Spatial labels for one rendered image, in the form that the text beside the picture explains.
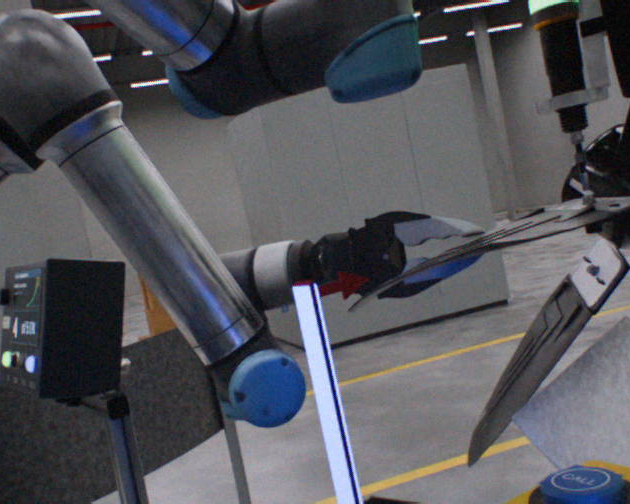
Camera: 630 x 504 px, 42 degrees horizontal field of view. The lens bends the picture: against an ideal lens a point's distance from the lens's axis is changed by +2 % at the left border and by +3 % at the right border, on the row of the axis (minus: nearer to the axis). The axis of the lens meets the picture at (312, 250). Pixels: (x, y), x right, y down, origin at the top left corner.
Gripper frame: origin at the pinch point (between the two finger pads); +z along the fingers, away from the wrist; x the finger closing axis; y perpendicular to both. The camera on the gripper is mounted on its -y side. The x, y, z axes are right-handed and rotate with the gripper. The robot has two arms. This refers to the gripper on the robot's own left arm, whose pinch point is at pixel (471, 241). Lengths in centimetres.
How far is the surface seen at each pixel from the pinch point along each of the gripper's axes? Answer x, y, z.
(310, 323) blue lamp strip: 4.8, -24.3, -9.4
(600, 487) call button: 14.1, -39.8, 10.7
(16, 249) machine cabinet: -66, 417, -418
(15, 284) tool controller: -6, 16, -72
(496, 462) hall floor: 89, 272, -54
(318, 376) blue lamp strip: 9.1, -23.5, -9.8
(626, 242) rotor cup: 2.6, 10.2, 14.1
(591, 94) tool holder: -12.0, -0.2, 13.4
